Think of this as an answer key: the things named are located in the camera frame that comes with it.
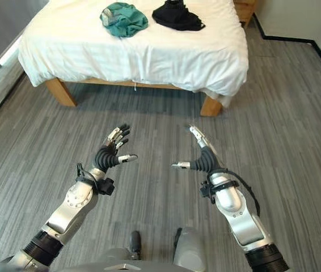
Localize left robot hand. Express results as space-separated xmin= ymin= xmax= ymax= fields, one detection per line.
xmin=92 ymin=124 xmax=138 ymax=173

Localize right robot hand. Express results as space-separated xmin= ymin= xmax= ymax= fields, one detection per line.
xmin=171 ymin=125 xmax=224 ymax=173

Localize white bed sheet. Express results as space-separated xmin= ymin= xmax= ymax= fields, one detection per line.
xmin=18 ymin=0 xmax=248 ymax=108

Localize silver robot body and legs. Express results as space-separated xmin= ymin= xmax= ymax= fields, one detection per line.
xmin=55 ymin=226 xmax=206 ymax=272

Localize green crumpled garment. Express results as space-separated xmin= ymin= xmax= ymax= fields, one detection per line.
xmin=99 ymin=2 xmax=149 ymax=39

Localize black crumpled garment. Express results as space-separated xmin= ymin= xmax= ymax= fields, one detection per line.
xmin=151 ymin=0 xmax=206 ymax=32

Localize wooden bedside table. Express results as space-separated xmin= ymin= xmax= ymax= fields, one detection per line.
xmin=234 ymin=0 xmax=255 ymax=28

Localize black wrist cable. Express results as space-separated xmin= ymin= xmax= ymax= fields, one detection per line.
xmin=219 ymin=169 xmax=261 ymax=216

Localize wooden bed frame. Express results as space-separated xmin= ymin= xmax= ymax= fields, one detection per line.
xmin=45 ymin=78 xmax=223 ymax=117

